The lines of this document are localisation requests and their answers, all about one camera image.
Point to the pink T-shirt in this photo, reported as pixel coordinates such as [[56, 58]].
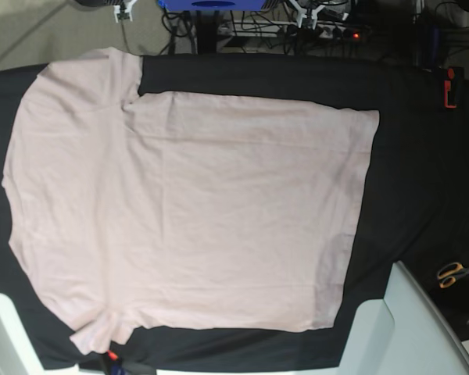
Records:
[[179, 209]]

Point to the white power strip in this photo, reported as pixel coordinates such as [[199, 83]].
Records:
[[266, 29]]

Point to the black stand pole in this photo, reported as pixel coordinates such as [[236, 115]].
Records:
[[206, 25]]

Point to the blue plastic box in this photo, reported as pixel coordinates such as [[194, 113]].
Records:
[[212, 5]]

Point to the red black clamp bottom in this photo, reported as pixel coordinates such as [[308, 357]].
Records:
[[111, 364]]

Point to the red black clamp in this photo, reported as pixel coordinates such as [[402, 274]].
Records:
[[450, 88], [111, 364]]

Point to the red black clamp right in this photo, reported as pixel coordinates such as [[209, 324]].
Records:
[[450, 88]]

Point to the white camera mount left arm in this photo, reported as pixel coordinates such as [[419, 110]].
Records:
[[307, 15]]

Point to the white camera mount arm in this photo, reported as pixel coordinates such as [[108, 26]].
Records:
[[123, 10], [307, 15]]

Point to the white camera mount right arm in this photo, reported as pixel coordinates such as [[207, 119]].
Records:
[[123, 10]]

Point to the white table frame right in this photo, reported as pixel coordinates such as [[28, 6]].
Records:
[[402, 333]]

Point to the white table frame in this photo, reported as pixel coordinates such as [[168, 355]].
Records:
[[17, 355], [402, 333]]

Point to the orange handled scissors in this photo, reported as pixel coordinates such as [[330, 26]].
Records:
[[450, 274]]

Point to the white table frame left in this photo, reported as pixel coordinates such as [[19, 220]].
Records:
[[17, 355]]

